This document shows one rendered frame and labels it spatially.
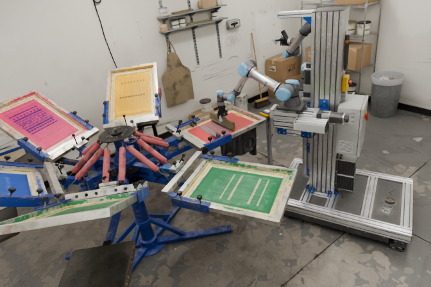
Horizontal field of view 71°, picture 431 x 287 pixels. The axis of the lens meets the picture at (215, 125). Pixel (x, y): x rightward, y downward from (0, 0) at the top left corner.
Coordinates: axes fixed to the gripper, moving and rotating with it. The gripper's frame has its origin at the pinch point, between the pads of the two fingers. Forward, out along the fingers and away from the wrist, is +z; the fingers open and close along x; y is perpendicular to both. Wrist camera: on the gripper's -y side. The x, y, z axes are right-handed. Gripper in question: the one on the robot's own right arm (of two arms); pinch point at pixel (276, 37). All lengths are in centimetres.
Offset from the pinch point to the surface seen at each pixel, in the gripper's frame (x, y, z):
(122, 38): -114, -24, 187
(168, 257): -215, 140, -42
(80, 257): -266, 37, -93
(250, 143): -87, 82, -33
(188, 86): -40, 85, 185
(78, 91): -200, 19, 185
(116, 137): -207, 8, -24
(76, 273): -271, 36, -103
